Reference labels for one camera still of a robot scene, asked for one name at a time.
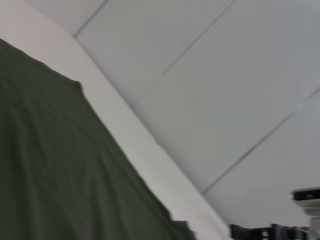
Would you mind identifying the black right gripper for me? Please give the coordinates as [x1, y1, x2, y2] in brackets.
[229, 223, 312, 240]

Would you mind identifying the dark green FREE t-shirt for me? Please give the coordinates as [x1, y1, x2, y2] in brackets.
[0, 38, 197, 240]

